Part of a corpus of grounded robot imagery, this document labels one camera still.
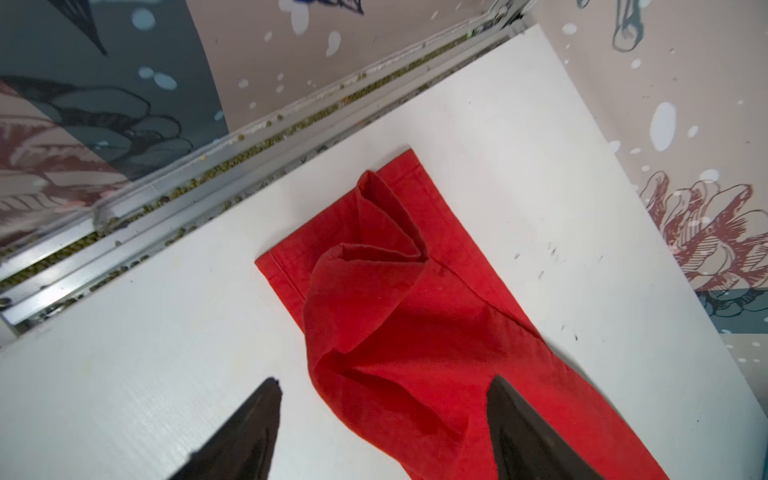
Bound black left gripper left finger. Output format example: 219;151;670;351
171;378;282;480

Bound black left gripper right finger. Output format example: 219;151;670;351
486;375;600;480

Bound red trousers with striped trim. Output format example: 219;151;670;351
256;151;665;479

